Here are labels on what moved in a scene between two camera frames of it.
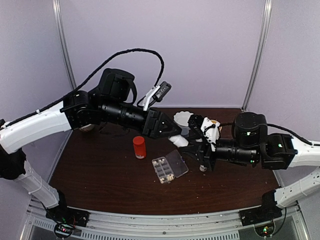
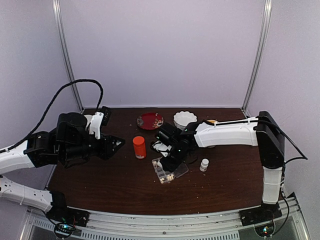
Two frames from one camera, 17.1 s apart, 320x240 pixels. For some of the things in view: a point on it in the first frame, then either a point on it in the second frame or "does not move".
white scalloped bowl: (182, 117) does not move
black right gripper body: (244, 156) to (178, 157)
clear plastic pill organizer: (171, 166) does not move
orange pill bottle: (139, 147) does not move
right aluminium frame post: (265, 27) does not move
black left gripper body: (114, 110) to (74, 152)
